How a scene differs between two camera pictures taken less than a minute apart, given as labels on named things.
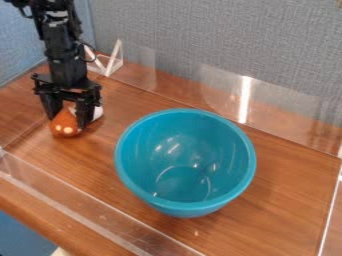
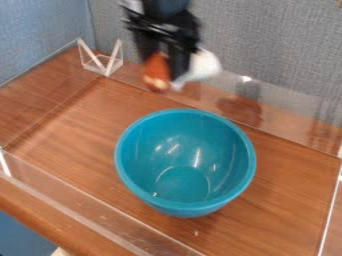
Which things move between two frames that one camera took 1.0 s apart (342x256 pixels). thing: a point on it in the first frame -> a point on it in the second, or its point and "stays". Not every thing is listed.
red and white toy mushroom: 64,121 -> 158,69
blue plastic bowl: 187,160 stays
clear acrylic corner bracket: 106,63 stays
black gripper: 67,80 -> 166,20
